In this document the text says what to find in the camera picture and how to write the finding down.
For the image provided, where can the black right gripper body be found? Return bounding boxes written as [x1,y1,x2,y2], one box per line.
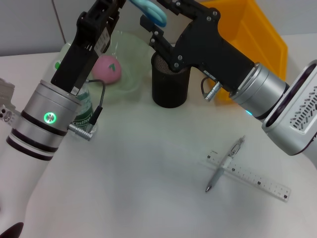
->
[171,0,256,93]

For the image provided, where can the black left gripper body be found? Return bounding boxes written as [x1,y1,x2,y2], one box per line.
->
[51,0,124,97]

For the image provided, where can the blue capped scissors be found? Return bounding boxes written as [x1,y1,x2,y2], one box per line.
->
[130,0,167,27]

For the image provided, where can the pink toy peach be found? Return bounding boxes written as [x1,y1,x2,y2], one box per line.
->
[92,56,122,85]

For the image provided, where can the clear water bottle green label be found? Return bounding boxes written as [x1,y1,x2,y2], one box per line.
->
[54,59,99,136]

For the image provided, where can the silver ballpoint pen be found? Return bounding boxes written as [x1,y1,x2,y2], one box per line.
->
[205,135,247,193]

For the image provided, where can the clear plastic ruler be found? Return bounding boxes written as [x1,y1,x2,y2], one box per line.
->
[206,149,292,203]

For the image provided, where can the pale green glass fruit plate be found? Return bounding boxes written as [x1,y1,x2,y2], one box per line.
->
[60,31,153,102]

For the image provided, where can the black mesh pen cup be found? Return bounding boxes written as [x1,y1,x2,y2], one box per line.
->
[151,51,191,109]

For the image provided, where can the yellow plastic bin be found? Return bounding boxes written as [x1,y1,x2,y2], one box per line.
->
[199,0,289,102]

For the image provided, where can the left arm connector cable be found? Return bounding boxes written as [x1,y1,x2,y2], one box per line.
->
[68,78,107,142]

